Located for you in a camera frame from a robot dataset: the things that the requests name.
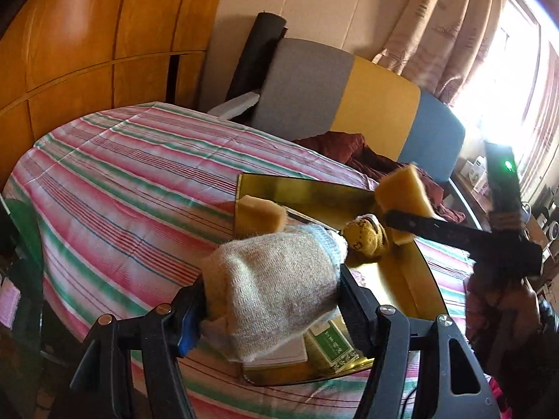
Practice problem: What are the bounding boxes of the white boxes on table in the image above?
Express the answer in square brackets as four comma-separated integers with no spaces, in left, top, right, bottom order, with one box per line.
[459,155,487,193]

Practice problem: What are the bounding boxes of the green tea box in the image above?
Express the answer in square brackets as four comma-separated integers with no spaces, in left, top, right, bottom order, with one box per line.
[303,320,360,375]

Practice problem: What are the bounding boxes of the maroon cloth on chair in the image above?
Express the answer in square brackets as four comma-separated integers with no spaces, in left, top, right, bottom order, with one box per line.
[295,132,465,223]

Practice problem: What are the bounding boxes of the pink patterned curtain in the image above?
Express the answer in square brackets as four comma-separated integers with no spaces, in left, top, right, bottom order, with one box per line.
[372,0,507,105]

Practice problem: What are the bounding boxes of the gold tin box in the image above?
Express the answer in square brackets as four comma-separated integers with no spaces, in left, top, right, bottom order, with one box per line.
[235,173,447,387]

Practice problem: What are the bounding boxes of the white knitted sock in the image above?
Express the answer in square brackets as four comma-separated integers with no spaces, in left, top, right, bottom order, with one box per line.
[201,224,348,363]

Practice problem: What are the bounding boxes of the black rolled mat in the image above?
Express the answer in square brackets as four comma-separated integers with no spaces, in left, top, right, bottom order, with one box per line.
[225,12,287,100]

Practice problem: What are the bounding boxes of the yellow sponge right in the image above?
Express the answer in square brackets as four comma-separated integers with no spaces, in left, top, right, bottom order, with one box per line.
[234,195,287,238]

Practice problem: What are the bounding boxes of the person's right hand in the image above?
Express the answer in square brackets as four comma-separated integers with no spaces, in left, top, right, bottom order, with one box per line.
[465,266,541,359]

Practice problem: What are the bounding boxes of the striped bed sheet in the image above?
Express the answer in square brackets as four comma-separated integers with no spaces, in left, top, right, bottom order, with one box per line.
[2,101,478,419]

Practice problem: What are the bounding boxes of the wooden side table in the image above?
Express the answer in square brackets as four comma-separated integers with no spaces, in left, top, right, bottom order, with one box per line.
[451,169,552,245]

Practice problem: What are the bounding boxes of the wooden wardrobe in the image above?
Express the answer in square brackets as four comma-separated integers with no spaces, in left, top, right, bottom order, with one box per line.
[1,0,220,178]

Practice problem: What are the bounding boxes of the tricolour armchair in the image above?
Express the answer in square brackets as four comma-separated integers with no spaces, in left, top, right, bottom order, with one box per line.
[210,38,465,183]

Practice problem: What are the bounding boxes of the cream tea box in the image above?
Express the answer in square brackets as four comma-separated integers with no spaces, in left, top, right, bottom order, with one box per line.
[244,336,308,370]

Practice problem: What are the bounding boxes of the yellow sponge block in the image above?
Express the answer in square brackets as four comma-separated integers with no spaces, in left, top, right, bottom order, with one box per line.
[373,164,442,246]

